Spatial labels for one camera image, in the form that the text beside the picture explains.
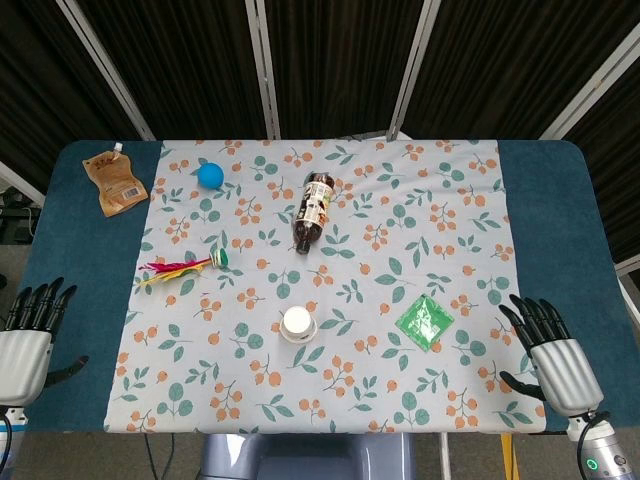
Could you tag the white cup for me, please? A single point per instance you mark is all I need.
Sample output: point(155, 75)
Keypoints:
point(298, 324)

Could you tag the blue table cover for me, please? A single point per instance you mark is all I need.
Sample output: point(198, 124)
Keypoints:
point(75, 250)

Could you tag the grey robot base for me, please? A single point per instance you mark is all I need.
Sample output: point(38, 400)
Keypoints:
point(305, 457)

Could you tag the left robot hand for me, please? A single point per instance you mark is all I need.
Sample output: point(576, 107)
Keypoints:
point(22, 345)

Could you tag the black folding screen with frame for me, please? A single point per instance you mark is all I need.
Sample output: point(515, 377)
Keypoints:
point(320, 65)

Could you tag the dark drink bottle with label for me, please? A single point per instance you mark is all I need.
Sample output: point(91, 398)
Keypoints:
point(312, 210)

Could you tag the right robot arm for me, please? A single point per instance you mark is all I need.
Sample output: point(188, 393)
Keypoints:
point(602, 447)

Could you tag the feather shuttlecock with green base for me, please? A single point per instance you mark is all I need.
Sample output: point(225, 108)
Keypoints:
point(187, 265)

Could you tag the brown spout pouch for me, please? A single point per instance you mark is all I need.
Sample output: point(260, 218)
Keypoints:
point(116, 182)

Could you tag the green sachet packet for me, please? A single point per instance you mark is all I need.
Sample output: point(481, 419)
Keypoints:
point(424, 322)

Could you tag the blue ball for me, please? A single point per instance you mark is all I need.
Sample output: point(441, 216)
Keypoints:
point(210, 176)

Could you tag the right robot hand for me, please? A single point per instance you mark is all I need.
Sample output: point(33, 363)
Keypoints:
point(562, 367)

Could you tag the floral patterned tablecloth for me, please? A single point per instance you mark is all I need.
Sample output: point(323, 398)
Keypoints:
point(325, 300)

